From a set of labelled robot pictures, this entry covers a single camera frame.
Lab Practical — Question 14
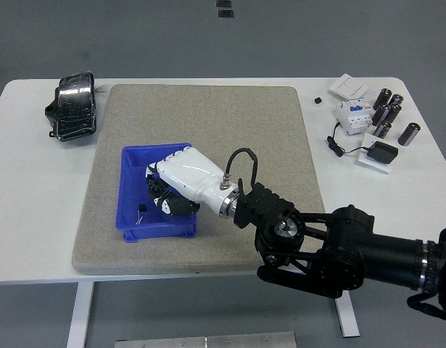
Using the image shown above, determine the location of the blue plastic box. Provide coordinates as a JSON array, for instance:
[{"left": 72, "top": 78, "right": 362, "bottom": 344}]
[{"left": 115, "top": 142, "right": 198, "bottom": 243}]

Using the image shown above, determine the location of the black bevel gear nut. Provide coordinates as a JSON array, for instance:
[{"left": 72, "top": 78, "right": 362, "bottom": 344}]
[{"left": 146, "top": 177, "right": 169, "bottom": 204}]

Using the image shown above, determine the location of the white wall switch panel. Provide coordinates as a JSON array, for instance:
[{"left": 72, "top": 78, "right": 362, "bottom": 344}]
[{"left": 329, "top": 73, "right": 369, "bottom": 101}]

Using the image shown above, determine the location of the white circuit breaker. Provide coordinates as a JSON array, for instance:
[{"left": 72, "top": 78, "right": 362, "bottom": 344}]
[{"left": 334, "top": 97, "right": 375, "bottom": 137}]

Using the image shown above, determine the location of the white square plate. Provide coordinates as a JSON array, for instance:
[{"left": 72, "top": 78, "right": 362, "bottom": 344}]
[{"left": 357, "top": 132, "right": 394, "bottom": 175}]

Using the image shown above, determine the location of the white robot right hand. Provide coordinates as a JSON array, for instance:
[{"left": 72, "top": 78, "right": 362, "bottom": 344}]
[{"left": 145, "top": 146, "right": 240, "bottom": 218}]

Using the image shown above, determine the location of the grey-brown mat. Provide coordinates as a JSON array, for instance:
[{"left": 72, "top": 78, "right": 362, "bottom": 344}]
[{"left": 70, "top": 84, "right": 326, "bottom": 276}]

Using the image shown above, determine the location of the black power adapter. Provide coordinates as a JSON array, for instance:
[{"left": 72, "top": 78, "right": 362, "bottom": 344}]
[{"left": 366, "top": 141, "right": 399, "bottom": 166}]

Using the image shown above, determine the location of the black device wrapped in film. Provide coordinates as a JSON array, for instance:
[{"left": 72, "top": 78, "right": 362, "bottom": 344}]
[{"left": 44, "top": 71, "right": 99, "bottom": 144}]

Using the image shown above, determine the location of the white table leg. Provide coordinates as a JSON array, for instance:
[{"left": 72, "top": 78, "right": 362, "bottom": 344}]
[
  {"left": 66, "top": 281, "right": 96, "bottom": 348},
  {"left": 333, "top": 295, "right": 360, "bottom": 338}
]

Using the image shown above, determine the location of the black adapter cord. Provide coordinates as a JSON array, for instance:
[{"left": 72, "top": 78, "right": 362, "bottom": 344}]
[{"left": 326, "top": 122, "right": 371, "bottom": 158}]

